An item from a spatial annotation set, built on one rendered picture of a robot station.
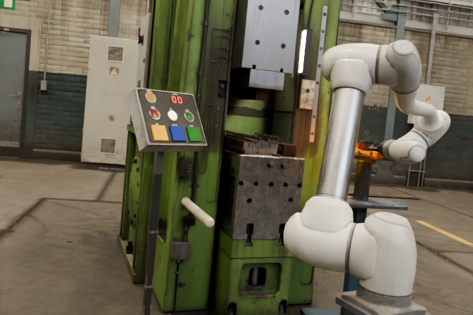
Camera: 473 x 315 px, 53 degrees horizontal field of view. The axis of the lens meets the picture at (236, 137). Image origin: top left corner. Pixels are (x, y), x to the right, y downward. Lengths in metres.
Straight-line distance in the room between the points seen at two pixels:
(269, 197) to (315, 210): 1.07
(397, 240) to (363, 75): 0.54
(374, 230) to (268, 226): 1.21
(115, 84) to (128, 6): 1.49
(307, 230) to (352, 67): 0.56
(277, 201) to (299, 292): 0.70
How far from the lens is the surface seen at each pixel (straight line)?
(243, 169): 2.47
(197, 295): 2.80
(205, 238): 2.70
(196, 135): 2.26
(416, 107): 1.88
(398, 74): 1.64
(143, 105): 2.16
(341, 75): 1.63
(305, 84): 2.79
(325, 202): 1.50
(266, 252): 2.63
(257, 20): 2.56
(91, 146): 7.85
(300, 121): 2.80
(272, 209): 2.57
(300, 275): 3.01
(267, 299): 2.73
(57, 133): 8.57
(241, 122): 3.01
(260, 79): 2.54
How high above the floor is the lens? 1.14
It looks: 3 degrees down
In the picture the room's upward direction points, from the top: 5 degrees clockwise
